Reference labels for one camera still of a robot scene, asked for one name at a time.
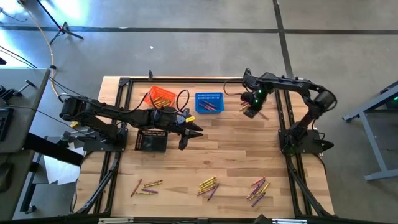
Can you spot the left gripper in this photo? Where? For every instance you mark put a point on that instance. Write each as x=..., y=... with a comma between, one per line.
x=166, y=119

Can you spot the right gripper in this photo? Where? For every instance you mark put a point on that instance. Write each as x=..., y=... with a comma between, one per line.
x=258, y=85

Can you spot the purple crayon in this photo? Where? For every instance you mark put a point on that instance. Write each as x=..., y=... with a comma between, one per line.
x=213, y=192
x=260, y=185
x=258, y=199
x=150, y=190
x=244, y=102

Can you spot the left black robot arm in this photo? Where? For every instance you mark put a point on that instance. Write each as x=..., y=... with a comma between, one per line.
x=109, y=110

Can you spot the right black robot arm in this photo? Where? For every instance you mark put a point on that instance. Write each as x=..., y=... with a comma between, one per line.
x=295, y=84

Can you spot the blue plastic basket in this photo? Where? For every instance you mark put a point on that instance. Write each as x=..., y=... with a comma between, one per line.
x=217, y=96

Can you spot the black plastic basket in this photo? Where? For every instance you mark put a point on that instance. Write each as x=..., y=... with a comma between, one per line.
x=152, y=144

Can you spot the orange plastic basket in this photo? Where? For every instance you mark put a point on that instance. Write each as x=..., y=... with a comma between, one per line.
x=160, y=91

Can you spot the magenta crayon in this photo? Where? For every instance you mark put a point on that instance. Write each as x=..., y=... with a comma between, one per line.
x=252, y=192

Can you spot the person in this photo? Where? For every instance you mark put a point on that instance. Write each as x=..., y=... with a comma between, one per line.
x=262, y=220

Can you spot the white paper sheets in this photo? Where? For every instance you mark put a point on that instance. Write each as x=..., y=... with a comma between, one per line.
x=59, y=171

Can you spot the black desk support beam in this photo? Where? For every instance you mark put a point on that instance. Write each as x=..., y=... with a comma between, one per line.
x=53, y=150

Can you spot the black device with green light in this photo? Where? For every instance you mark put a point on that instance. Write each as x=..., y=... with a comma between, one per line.
x=393, y=102

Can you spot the black tripod stand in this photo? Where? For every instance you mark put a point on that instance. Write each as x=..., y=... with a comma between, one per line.
x=63, y=29

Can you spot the dark grey desk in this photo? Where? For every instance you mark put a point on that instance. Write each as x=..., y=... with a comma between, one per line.
x=18, y=186

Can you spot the black desk clamp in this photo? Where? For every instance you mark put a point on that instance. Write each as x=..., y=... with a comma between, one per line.
x=9, y=92

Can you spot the black keyboard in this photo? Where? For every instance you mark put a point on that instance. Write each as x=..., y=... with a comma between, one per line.
x=4, y=124

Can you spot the black computer mouse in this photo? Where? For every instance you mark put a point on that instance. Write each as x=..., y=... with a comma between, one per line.
x=4, y=177

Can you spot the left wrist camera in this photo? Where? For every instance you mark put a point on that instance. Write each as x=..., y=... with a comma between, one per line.
x=183, y=114

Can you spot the black metal table frame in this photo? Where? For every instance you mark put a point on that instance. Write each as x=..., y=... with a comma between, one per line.
x=202, y=80

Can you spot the black frame clamp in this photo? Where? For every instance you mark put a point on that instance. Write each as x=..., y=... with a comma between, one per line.
x=150, y=74

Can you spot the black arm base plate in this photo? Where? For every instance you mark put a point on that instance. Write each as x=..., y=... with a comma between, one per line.
x=314, y=147
x=102, y=147

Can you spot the silver bracket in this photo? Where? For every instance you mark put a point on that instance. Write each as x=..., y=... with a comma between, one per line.
x=289, y=221
x=115, y=221

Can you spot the grey metal table frame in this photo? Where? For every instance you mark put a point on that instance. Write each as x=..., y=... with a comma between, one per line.
x=373, y=146

